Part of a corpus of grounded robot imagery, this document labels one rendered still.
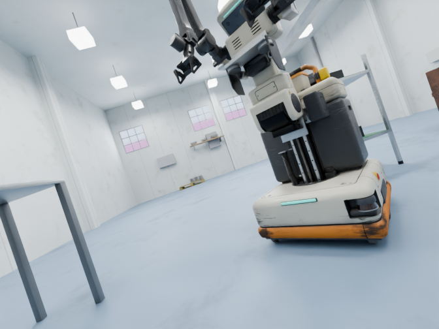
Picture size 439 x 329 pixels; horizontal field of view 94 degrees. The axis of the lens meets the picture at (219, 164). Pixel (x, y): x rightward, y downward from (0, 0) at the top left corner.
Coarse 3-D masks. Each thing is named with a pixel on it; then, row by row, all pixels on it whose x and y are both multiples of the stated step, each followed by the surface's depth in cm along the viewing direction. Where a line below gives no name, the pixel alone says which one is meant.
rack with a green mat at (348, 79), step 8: (368, 64) 192; (360, 72) 191; (368, 72) 192; (344, 80) 192; (352, 80) 206; (376, 88) 192; (376, 96) 193; (384, 112) 192; (384, 120) 193; (368, 136) 190; (376, 136) 190; (392, 136) 192; (392, 144) 194; (400, 160) 192
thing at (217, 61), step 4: (216, 44) 119; (216, 48) 119; (220, 48) 120; (212, 52) 120; (216, 52) 120; (220, 52) 120; (212, 56) 122; (216, 56) 121; (220, 56) 121; (224, 56) 120; (216, 60) 123; (220, 60) 122; (216, 64) 125
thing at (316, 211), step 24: (360, 168) 112; (288, 192) 115; (312, 192) 100; (336, 192) 91; (360, 192) 84; (384, 192) 103; (264, 216) 117; (288, 216) 107; (312, 216) 99; (336, 216) 92; (360, 216) 87; (384, 216) 88
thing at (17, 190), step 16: (0, 192) 95; (16, 192) 107; (32, 192) 123; (64, 192) 125; (0, 208) 127; (64, 208) 124; (16, 240) 128; (80, 240) 125; (16, 256) 127; (80, 256) 124; (32, 272) 131; (96, 272) 128; (32, 288) 128; (96, 288) 124; (32, 304) 127
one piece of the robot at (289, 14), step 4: (292, 4) 94; (288, 8) 93; (292, 8) 92; (296, 8) 97; (284, 12) 94; (288, 12) 93; (292, 12) 93; (296, 12) 95; (284, 16) 94; (288, 16) 96; (292, 16) 97; (288, 20) 100
